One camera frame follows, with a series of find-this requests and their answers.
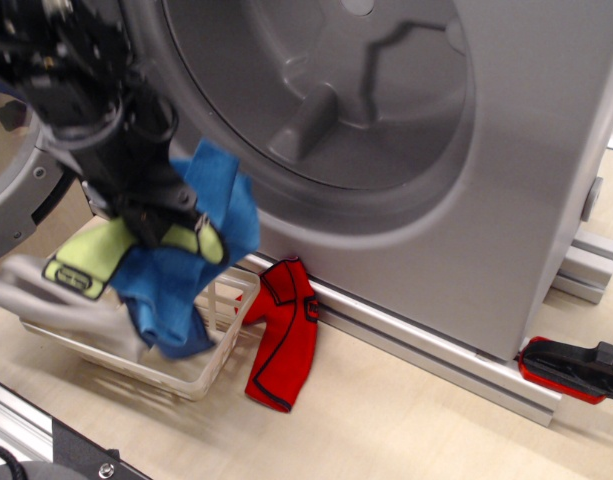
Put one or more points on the aluminium side profile block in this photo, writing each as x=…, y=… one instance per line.
x=587, y=267

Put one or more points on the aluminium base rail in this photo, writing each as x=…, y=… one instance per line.
x=386, y=330

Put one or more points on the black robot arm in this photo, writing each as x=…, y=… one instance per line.
x=98, y=113

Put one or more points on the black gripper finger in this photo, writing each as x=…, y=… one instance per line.
x=160, y=227

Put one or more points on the black bracket with screw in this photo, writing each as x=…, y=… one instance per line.
x=73, y=450

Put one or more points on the dark blue felt garment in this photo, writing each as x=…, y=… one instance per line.
x=193, y=340

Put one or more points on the grey round machine door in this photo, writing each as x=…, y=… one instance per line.
x=32, y=181

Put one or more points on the white plastic laundry basket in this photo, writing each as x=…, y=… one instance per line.
x=222, y=306

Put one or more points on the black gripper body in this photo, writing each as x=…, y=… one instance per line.
x=129, y=166

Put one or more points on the light blue cloth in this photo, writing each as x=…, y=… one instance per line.
x=159, y=286

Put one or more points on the grey toy washing machine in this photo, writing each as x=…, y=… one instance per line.
x=432, y=158

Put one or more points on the aluminium table edge rail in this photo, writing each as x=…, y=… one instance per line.
x=25, y=430

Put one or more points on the grey cloth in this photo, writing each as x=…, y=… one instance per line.
x=26, y=293

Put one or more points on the red black clamp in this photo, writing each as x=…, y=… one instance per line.
x=585, y=374

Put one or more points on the red felt shirt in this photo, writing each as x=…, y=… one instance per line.
x=287, y=304

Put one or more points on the green felt sock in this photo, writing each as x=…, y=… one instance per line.
x=87, y=262

